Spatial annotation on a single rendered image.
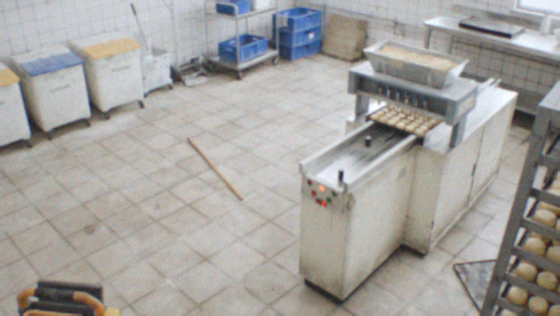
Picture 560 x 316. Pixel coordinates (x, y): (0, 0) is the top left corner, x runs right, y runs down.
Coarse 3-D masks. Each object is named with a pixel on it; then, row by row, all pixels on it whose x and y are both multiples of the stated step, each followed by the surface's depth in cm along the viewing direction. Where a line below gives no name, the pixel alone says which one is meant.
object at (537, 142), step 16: (544, 112) 103; (544, 128) 104; (544, 144) 108; (528, 160) 109; (528, 176) 111; (528, 192) 112; (512, 208) 116; (512, 224) 118; (512, 240) 119; (496, 272) 126; (496, 288) 128
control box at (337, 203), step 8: (304, 176) 265; (312, 176) 264; (304, 184) 267; (312, 184) 263; (320, 184) 259; (328, 184) 257; (304, 192) 270; (320, 192) 261; (328, 192) 257; (336, 192) 253; (312, 200) 268; (320, 200) 263; (336, 200) 255; (328, 208) 262; (336, 208) 258
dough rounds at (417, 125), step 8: (376, 112) 315; (384, 112) 317; (392, 112) 315; (400, 112) 318; (408, 112) 315; (384, 120) 305; (392, 120) 305; (400, 120) 307; (408, 120) 305; (416, 120) 305; (424, 120) 306; (432, 120) 305; (440, 120) 309; (408, 128) 295; (416, 128) 299; (424, 128) 295; (432, 128) 300
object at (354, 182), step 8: (488, 80) 373; (480, 88) 359; (488, 88) 371; (416, 136) 292; (400, 144) 282; (408, 144) 287; (392, 152) 274; (400, 152) 282; (376, 160) 266; (384, 160) 268; (392, 160) 277; (368, 168) 259; (376, 168) 264; (360, 176) 253; (368, 176) 260; (344, 184) 247; (352, 184) 249; (360, 184) 256; (344, 192) 249
